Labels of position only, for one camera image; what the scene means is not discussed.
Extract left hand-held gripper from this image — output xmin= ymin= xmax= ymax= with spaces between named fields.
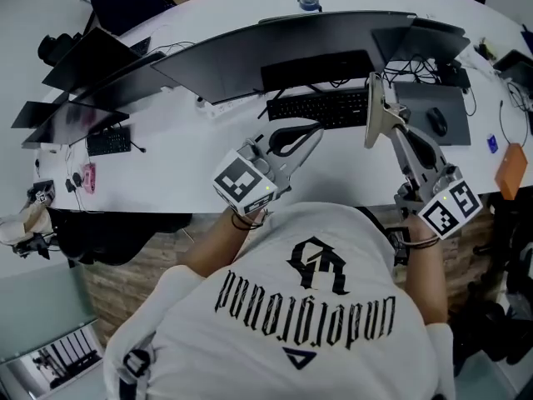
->
xmin=212 ymin=118 xmax=325 ymax=216

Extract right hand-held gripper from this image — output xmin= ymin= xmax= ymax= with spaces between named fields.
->
xmin=391 ymin=125 xmax=484 ymax=240

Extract person's left forearm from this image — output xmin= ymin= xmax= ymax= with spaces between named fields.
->
xmin=178 ymin=208 xmax=270 ymax=278

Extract person's right forearm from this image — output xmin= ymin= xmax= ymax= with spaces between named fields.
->
xmin=402 ymin=212 xmax=451 ymax=325

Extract black computer mouse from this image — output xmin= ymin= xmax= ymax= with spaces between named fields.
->
xmin=425 ymin=106 xmax=450 ymax=138

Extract large black keyboard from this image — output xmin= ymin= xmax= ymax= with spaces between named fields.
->
xmin=266 ymin=88 xmax=372 ymax=131

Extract grey mouse pad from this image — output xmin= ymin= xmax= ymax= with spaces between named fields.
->
xmin=392 ymin=80 xmax=473 ymax=148

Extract white power strip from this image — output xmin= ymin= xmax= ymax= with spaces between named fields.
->
xmin=195 ymin=97 xmax=268 ymax=119

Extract thin wrist bands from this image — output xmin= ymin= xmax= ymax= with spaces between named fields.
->
xmin=402 ymin=233 xmax=441 ymax=250

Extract black docking hub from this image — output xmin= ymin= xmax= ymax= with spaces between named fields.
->
xmin=438 ymin=62 xmax=472 ymax=91

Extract wide curved black monitor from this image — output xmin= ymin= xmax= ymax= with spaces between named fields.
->
xmin=150 ymin=10 xmax=418 ymax=106

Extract orange box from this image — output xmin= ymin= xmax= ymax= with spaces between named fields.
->
xmin=493 ymin=142 xmax=529 ymax=202

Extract black wrist bands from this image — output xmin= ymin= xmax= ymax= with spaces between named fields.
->
xmin=230 ymin=208 xmax=270 ymax=232

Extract black laptop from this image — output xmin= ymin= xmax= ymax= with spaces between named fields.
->
xmin=492 ymin=48 xmax=533 ymax=93

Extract small black keyboard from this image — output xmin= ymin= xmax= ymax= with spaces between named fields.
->
xmin=85 ymin=126 xmax=132 ymax=158

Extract person's white printed shirt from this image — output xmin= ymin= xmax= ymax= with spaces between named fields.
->
xmin=102 ymin=201 xmax=457 ymax=400

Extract black office chair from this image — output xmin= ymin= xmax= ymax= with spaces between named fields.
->
xmin=451 ymin=239 xmax=533 ymax=366

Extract pink packet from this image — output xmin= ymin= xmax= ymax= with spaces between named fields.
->
xmin=82 ymin=162 xmax=98 ymax=194

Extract dark blue chair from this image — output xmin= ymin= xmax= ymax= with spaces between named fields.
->
xmin=89 ymin=0 xmax=177 ymax=38

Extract black power adapter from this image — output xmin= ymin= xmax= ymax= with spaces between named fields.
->
xmin=64 ymin=172 xmax=85 ymax=194

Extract black round device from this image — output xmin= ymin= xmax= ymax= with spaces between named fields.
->
xmin=37 ymin=32 xmax=83 ymax=68

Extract black harness buckle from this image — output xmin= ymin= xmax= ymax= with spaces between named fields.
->
xmin=122 ymin=347 xmax=152 ymax=379

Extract black cable with plug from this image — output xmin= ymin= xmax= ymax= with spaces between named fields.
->
xmin=498 ymin=99 xmax=518 ymax=146

